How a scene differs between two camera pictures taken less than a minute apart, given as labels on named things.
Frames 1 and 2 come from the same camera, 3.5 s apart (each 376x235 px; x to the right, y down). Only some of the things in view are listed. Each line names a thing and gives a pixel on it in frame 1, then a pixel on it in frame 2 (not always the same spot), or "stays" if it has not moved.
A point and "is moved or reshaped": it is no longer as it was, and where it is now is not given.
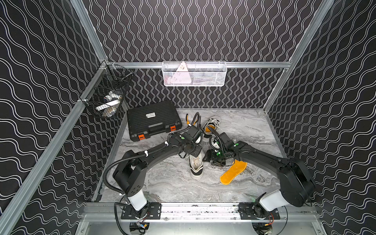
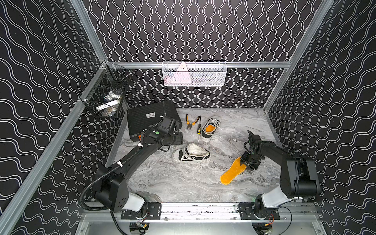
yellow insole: (208, 129) stays
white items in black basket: (111, 102) stays
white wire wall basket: (200, 74) stays
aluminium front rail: (111, 211) stays
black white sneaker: (196, 165) is moved or reshaped
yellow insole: (235, 170) stays
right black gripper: (209, 156) → (243, 160)
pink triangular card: (182, 78) stays
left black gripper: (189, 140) → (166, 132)
